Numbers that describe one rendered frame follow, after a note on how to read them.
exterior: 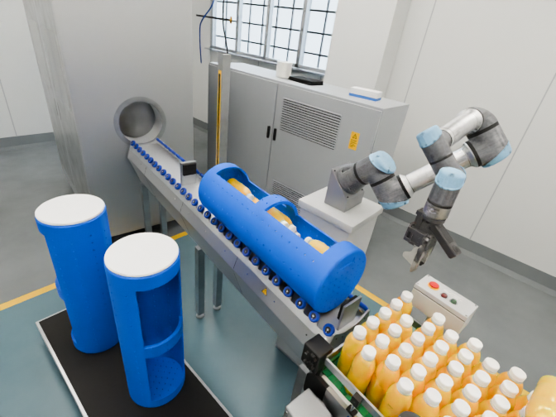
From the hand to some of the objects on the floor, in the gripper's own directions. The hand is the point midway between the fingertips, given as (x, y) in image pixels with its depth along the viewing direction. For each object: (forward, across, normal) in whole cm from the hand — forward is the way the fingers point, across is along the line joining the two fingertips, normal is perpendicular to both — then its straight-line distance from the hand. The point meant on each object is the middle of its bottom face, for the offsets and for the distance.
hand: (418, 266), depth 109 cm
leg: (+123, +7, -215) cm, 248 cm away
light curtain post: (+123, -18, -161) cm, 203 cm away
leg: (+123, +21, -215) cm, 249 cm away
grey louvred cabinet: (+122, -132, -214) cm, 279 cm away
